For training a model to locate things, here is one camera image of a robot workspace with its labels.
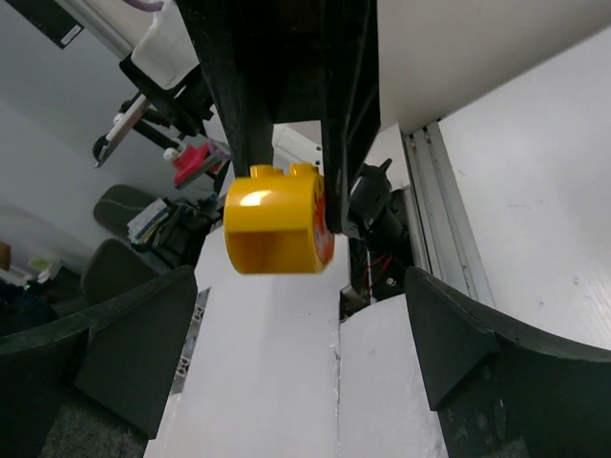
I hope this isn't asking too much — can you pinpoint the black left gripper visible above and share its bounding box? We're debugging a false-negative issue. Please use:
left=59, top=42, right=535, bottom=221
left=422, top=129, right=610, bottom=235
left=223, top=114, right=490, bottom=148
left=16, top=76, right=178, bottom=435
left=177, top=0, right=381, bottom=235

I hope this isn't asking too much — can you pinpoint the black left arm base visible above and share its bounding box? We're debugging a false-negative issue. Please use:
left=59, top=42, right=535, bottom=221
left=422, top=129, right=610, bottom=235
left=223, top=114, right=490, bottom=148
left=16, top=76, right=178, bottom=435
left=340, top=237, right=414, bottom=321

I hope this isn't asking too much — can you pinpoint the white foil board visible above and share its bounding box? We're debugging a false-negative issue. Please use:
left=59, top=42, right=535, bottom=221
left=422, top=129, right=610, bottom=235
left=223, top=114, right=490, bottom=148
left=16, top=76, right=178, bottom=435
left=146, top=230, right=446, bottom=457

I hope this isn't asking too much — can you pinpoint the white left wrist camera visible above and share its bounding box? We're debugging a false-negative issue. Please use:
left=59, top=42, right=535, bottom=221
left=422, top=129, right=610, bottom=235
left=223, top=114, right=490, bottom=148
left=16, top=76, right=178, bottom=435
left=131, top=1, right=200, bottom=90

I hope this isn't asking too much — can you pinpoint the yellow round lego brick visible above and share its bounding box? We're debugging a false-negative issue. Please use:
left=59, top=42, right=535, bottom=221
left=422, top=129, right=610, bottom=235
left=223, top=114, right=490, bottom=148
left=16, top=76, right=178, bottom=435
left=223, top=162, right=335, bottom=275

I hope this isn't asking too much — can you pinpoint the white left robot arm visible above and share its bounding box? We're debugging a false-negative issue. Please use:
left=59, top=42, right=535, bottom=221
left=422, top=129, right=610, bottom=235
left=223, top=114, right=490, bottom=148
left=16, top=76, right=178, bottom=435
left=178, top=0, right=403, bottom=241

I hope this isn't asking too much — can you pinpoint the aluminium table frame rail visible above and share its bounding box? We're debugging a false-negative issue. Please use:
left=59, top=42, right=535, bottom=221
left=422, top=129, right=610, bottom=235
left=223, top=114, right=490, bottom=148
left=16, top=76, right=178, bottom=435
left=403, top=122, right=495, bottom=307

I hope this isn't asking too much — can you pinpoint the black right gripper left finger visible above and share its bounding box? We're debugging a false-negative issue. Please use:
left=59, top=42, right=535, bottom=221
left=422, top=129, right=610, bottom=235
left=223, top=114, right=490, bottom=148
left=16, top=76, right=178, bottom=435
left=1, top=266, right=198, bottom=457

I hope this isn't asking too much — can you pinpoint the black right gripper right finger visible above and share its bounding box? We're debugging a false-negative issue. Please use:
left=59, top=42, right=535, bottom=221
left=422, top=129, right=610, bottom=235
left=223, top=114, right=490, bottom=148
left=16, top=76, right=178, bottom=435
left=405, top=267, right=610, bottom=457

